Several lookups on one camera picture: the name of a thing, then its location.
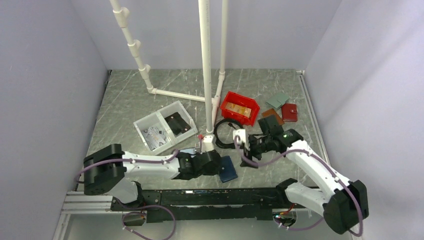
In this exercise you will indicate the red plastic bin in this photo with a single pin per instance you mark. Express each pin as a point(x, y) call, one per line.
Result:
point(236, 98)

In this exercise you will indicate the clear plastic two-compartment bin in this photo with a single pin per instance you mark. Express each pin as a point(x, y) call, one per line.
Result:
point(157, 119)

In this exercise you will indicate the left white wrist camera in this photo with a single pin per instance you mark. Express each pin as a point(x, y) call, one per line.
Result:
point(206, 143)

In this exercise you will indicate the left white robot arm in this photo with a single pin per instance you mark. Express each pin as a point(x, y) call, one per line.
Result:
point(111, 170)

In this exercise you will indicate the red leather card holder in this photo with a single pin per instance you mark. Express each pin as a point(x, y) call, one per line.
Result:
point(289, 112)

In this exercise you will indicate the grey-green card holder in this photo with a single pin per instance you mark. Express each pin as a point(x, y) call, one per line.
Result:
point(278, 100)

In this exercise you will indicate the black wallet in bin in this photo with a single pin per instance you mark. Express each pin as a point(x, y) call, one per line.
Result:
point(177, 124)

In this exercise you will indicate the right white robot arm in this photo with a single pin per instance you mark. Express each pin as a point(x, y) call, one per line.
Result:
point(341, 203)

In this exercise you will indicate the open black card holder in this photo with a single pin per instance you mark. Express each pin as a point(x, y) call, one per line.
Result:
point(190, 150)

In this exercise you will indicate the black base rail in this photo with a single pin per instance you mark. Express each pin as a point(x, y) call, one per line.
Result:
point(209, 204)

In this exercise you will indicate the blue card holder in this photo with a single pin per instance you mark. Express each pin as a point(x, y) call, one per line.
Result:
point(227, 172)

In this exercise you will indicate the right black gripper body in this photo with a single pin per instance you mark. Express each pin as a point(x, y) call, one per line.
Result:
point(258, 146)

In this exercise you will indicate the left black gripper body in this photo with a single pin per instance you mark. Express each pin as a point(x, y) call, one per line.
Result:
point(212, 172)

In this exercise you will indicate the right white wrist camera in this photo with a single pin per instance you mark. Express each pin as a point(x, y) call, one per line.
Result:
point(241, 139)

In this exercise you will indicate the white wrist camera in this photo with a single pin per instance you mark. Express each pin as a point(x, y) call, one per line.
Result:
point(241, 139)
point(206, 143)

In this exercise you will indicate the silver cards in bin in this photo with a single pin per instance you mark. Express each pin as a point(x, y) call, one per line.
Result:
point(154, 137)

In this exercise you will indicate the white PVC pipe frame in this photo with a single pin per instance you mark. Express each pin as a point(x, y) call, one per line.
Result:
point(211, 102)

